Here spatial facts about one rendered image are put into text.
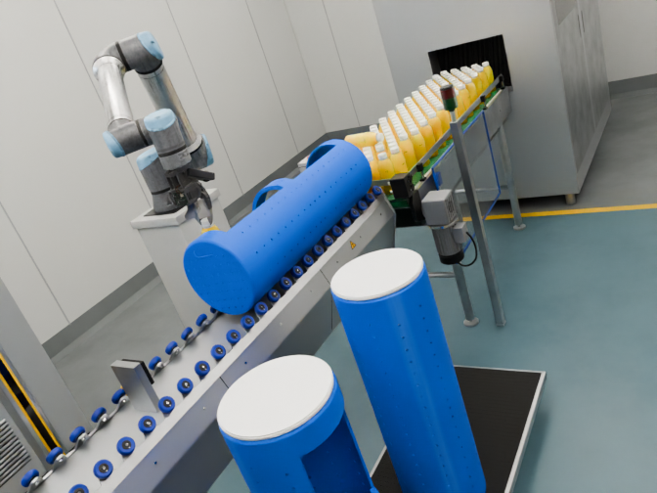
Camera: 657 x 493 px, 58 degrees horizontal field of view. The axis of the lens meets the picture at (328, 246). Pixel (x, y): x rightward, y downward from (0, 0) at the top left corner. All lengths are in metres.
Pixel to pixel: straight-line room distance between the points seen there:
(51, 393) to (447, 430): 2.16
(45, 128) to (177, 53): 1.61
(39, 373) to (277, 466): 2.19
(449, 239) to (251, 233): 1.07
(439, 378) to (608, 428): 0.96
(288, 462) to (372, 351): 0.51
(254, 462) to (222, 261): 0.73
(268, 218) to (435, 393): 0.76
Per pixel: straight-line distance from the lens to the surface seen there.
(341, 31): 7.21
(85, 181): 5.06
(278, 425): 1.29
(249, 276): 1.83
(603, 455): 2.51
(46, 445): 1.98
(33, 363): 3.35
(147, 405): 1.75
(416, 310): 1.67
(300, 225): 2.04
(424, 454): 1.95
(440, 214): 2.61
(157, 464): 1.67
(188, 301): 3.05
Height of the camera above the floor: 1.81
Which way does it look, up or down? 23 degrees down
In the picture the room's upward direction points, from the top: 19 degrees counter-clockwise
